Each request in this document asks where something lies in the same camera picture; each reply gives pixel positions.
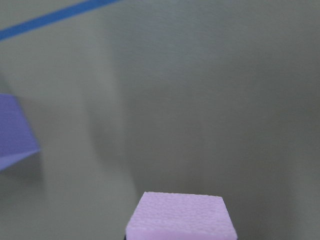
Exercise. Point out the light pink foam block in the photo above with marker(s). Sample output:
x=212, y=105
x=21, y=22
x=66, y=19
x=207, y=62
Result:
x=180, y=216

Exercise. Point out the purple foam block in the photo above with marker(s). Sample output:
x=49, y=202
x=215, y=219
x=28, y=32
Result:
x=17, y=140

